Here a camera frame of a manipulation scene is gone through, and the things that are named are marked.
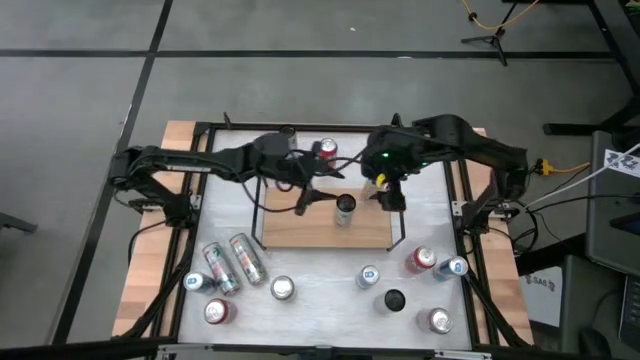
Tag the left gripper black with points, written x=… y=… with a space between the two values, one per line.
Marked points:
x=300 y=170

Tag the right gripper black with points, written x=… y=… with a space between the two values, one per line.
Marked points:
x=395 y=172

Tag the Celsius Peach Vibe can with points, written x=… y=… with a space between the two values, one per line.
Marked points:
x=288 y=132
x=345 y=217

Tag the red Fanta can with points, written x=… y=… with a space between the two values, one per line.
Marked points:
x=328 y=147
x=424 y=257
x=216 y=311

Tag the blue silver Red Bull can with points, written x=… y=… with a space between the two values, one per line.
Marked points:
x=368 y=275
x=456 y=266
x=194 y=281

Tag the silver Diet Coke can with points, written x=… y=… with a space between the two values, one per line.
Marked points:
x=282 y=287
x=440 y=320

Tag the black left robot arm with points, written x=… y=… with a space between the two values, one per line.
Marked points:
x=200 y=162

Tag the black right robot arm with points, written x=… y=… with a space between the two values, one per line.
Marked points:
x=480 y=145

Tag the silver Celsius can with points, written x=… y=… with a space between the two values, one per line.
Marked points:
x=247 y=259
x=220 y=267

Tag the yellow power plug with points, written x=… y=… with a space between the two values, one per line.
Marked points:
x=545 y=167

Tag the white cardboard box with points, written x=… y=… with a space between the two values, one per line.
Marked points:
x=540 y=295

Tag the black tripod stand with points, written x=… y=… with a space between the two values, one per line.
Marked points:
x=492 y=41

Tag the white paper tag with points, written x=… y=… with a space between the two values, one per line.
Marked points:
x=622 y=162

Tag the grey chair base leg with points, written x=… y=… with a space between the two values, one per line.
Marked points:
x=17 y=223

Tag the wooden shelf with black frame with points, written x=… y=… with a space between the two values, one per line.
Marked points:
x=310 y=230

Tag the black frame bracket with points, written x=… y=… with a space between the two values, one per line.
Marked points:
x=227 y=121
x=396 y=120

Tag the black desk leg frame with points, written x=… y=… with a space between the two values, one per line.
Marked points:
x=575 y=129

